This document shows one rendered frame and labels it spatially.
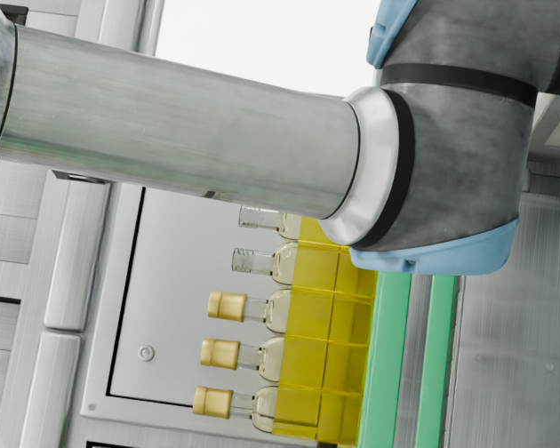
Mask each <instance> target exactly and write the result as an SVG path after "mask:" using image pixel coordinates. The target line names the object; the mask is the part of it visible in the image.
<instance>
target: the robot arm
mask: <svg viewBox="0 0 560 448"><path fill-rule="evenodd" d="M366 62H367V63H368V64H369V65H371V66H373V67H374V68H375V69H382V68H383V71H382V77H381V82H380V88H379V87H375V86H363V87H360V88H358V89H357V90H355V91H353V92H352V93H350V94H349V96H347V97H346V98H345V99H343V100H335V99H331V98H327V97H323V96H319V95H315V94H312V93H307V92H301V91H297V90H293V89H289V88H285V87H282V86H278V85H273V84H267V83H263V82H259V81H255V80H251V79H248V78H243V77H240V76H233V75H230V74H225V73H221V72H218V71H214V70H210V69H206V68H200V67H195V66H191V65H188V64H184V63H179V62H176V61H172V60H166V59H161V58H157V57H154V56H150V55H146V54H142V53H138V52H131V51H127V50H124V49H120V48H116V47H112V46H108V45H104V44H97V43H94V42H90V41H86V40H82V39H78V38H74V37H71V36H64V35H60V34H56V33H53V32H48V31H44V30H41V29H37V28H30V27H26V26H22V25H18V24H15V23H13V22H11V21H10V20H8V19H6V18H5V16H4V14H3V13H2V11H1V10H0V160H3V161H7V162H13V163H17V164H26V165H31V166H36V167H41V168H45V169H51V170H52V172H53V174H54V175H55V177H56V178H57V179H60V180H72V181H80V182H86V183H93V184H101V185H106V184H109V183H116V182H122V183H127V184H132V185H137V186H142V187H146V188H155V189H161V190H165V191H170V192H175V193H180V194H184V195H190V196H199V197H203V198H208V199H213V200H218V201H222V202H227V203H232V204H241V205H246V206H251V207H256V208H261V209H266V210H270V211H276V212H284V213H290V214H294V215H299V216H304V217H309V218H314V219H317V221H318V223H319V225H320V226H321V228H322V230H323V232H324V233H325V235H326V236H327V237H328V238H329V239H330V240H331V241H333V242H334V243H336V244H341V245H346V246H350V248H349V253H350V255H351V261H352V263H353V265H355V266H356V267H358V268H365V269H370V270H377V271H386V272H396V273H413V274H421V275H440V276H480V275H488V274H491V273H493V272H495V271H497V270H499V269H500V268H502V267H503V266H504V265H505V263H506V262H507V260H508V257H509V254H510V249H511V245H512V241H513V236H514V233H515V228H516V225H517V224H518V223H519V221H520V215H521V214H520V212H519V211H518V210H519V205H520V199H521V194H522V188H523V182H524V172H525V166H526V161H527V156H528V150H529V145H530V139H531V134H532V123H533V118H534V112H535V107H536V101H537V96H538V92H542V93H549V94H555V95H560V0H380V6H379V9H378V11H377V15H376V19H375V22H374V25H373V29H372V34H371V37H370V41H369V44H368V48H367V53H366ZM69 175H72V176H78V177H85V179H81V178H74V177H70V176H69Z"/></svg>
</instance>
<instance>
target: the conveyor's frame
mask: <svg viewBox="0 0 560 448"><path fill-rule="evenodd" d="M518 211H519V212H520V214H521V215H520V221H519V223H518V224H517V225H516V228H515V233H514V236H513V241H512V245H511V249H510V254H509V257H508V260H507V262H506V263H505V265H504V266H503V267H502V268H500V269H499V270H497V271H495V272H493V273H491V274H488V275H480V276H461V282H460V300H459V309H458V318H457V327H456V337H455V346H454V355H453V364H452V382H451V391H450V400H449V409H448V419H447V428H446V437H445V446H444V448H560V178H558V177H551V176H544V175H537V174H531V185H530V191H529V192H528V193H525V192H522V194H521V199H520V205H519V210H518Z"/></svg>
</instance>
